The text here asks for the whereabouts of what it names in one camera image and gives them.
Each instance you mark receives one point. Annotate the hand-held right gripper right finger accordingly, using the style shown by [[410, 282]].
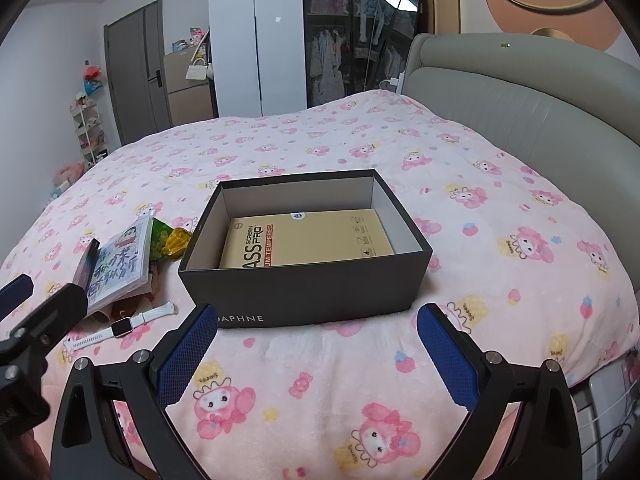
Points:
[[445, 355]]

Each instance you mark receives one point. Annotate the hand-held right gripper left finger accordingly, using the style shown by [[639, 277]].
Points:
[[185, 360]]

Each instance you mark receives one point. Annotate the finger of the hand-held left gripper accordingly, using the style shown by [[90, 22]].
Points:
[[15, 292], [62, 302]]

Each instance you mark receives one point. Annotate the white smartwatch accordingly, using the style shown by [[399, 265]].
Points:
[[120, 327]]

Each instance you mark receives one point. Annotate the cartoon comic book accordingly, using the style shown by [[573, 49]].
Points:
[[117, 265]]

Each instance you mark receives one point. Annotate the black cardboard box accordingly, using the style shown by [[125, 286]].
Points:
[[300, 290]]

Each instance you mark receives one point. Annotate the yellow crinkled wrapper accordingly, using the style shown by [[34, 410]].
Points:
[[177, 242]]

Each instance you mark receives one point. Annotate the yellow flat package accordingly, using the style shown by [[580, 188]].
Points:
[[310, 240]]

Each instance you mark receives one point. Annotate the white shelf rack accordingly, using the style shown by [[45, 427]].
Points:
[[90, 130]]

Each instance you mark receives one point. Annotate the pink printed blanket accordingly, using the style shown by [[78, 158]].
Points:
[[325, 160]]

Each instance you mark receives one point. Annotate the beige cabinet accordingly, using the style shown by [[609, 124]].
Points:
[[187, 100]]

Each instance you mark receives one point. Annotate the grey door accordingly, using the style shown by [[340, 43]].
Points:
[[130, 70]]

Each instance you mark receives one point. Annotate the grey padded bed headboard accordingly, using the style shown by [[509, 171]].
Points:
[[500, 95]]

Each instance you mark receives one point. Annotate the white handbag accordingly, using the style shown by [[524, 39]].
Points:
[[196, 71]]

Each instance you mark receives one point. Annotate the white charger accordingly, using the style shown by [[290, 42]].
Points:
[[400, 82]]

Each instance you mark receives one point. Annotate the pink plush toy on cabinet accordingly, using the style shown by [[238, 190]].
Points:
[[199, 36]]

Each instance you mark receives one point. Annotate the white wardrobe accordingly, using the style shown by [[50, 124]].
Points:
[[235, 50]]

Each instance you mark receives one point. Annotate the glass door wardrobe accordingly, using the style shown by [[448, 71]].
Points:
[[330, 35]]

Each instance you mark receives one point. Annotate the red blue wall toy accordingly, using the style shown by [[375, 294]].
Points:
[[92, 77]]

